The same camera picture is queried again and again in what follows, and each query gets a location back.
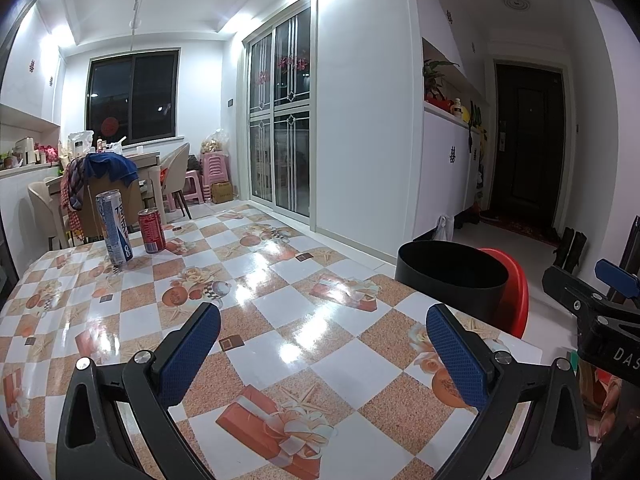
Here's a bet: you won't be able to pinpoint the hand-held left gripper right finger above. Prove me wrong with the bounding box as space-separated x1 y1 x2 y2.
425 302 591 480

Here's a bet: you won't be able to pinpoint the black boots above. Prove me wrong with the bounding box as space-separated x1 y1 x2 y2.
552 227 589 276

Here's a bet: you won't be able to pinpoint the blue cloth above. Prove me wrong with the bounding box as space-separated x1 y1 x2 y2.
86 152 140 186

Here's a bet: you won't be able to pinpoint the green potted plant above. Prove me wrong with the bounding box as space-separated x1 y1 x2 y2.
422 58 461 102

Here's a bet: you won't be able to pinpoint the hanging dark clothes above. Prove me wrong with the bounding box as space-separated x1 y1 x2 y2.
467 102 489 202

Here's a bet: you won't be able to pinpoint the small pink stool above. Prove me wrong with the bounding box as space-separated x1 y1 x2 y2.
165 170 206 211

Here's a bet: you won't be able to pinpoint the red plastic stool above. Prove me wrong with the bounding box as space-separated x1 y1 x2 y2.
477 248 530 340

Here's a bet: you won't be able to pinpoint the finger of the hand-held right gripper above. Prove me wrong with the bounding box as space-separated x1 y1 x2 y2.
595 258 640 308
542 265 608 324

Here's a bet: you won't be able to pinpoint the dark entrance door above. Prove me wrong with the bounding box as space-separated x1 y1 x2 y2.
487 58 569 232

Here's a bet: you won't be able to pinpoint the brown chair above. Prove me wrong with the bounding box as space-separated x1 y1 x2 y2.
65 180 144 244

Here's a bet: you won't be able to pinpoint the red door mat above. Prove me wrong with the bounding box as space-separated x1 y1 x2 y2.
481 215 561 247

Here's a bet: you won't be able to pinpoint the clear bag of snacks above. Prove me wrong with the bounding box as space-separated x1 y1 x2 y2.
200 130 229 154

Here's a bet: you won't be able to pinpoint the sliding glass door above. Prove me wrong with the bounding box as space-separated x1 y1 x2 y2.
241 0 320 234

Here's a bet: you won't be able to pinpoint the white plastic bag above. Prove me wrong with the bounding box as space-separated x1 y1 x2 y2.
432 215 455 242

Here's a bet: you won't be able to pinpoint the dark framed window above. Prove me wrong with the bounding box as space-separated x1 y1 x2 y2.
85 49 180 147

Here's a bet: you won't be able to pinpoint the red drink can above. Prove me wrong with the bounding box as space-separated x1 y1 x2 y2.
138 207 167 255

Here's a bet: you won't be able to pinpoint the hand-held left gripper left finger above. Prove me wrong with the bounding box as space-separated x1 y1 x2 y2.
55 302 222 480

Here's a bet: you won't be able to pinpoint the colourful paper packets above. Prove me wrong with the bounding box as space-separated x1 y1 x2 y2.
570 355 609 421

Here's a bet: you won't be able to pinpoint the black trash bin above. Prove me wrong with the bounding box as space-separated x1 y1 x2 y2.
395 240 510 332

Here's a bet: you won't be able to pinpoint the tall blue drink can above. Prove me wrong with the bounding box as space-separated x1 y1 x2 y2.
95 189 134 266

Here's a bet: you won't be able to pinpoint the beige dining chair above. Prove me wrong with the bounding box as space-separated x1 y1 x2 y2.
27 180 69 249
160 142 194 219

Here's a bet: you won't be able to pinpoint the person's right hand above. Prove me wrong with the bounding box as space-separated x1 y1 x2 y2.
595 377 626 444

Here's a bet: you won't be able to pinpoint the white printed bag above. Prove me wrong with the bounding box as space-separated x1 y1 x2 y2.
67 130 95 156

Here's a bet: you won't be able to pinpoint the red plaid cloth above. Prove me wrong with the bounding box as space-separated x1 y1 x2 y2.
61 157 92 242

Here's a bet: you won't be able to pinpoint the white shoe cabinet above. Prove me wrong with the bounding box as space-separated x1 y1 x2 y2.
411 100 489 257

